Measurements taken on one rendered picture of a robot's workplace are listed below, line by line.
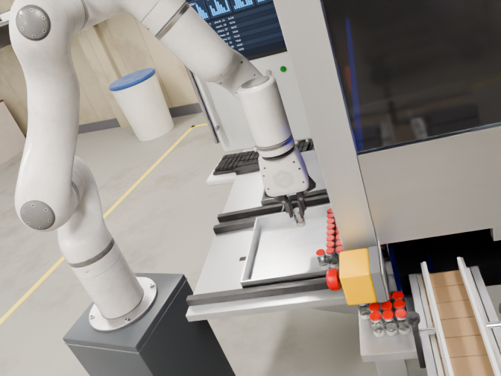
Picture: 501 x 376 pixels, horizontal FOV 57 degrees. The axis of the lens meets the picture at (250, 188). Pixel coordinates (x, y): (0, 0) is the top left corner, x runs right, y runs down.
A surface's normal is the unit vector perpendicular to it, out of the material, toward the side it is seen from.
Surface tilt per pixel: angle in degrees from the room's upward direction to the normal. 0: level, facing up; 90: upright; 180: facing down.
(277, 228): 0
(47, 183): 69
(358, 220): 90
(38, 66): 121
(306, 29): 90
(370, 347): 0
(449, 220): 90
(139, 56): 90
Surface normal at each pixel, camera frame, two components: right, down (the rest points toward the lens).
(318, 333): -0.31, -0.83
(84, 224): -0.01, -0.64
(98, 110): -0.36, 0.55
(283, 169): -0.15, 0.50
